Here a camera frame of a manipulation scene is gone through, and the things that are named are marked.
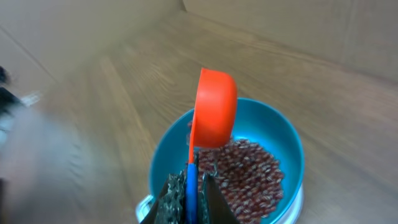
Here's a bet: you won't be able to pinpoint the white digital kitchen scale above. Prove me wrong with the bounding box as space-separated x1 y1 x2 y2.
135 185 304 224

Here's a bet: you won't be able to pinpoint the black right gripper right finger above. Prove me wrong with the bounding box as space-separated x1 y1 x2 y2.
198 174 239 224

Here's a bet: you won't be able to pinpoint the blue bowl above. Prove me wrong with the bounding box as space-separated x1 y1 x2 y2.
148 98 305 221

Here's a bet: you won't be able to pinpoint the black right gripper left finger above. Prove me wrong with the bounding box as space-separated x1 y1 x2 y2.
141 171 186 224

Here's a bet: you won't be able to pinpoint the red beans in bowl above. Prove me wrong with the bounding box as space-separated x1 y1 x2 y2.
197 138 284 223

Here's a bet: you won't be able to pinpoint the orange scoop with blue handle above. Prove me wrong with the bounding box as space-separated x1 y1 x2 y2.
185 68 237 223

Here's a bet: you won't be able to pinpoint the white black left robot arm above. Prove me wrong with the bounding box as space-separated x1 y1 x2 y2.
1 67 40 146

